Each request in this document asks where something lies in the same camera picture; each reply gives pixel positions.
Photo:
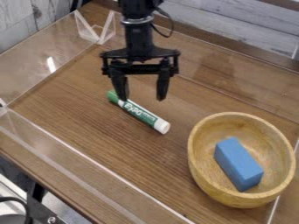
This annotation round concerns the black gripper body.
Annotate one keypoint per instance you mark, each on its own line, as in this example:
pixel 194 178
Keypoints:
pixel 142 57

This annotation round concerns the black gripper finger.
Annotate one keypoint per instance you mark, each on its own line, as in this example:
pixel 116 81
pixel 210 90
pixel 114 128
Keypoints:
pixel 120 83
pixel 163 83

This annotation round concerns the green Expo marker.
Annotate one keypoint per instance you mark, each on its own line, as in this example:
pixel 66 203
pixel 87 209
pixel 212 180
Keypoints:
pixel 146 116

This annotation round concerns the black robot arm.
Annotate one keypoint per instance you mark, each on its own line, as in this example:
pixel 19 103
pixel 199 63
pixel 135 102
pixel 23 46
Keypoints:
pixel 140 9

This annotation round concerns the brown wooden bowl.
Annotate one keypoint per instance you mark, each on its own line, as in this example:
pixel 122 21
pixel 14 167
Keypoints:
pixel 268 147

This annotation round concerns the blue foam block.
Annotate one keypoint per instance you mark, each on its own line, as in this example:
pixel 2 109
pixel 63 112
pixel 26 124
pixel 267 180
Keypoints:
pixel 240 167

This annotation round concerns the black metal table leg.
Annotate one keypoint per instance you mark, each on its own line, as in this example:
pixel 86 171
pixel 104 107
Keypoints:
pixel 38 192

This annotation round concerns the clear acrylic corner bracket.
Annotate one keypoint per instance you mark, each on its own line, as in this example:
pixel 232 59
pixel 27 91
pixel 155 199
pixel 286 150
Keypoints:
pixel 94 33

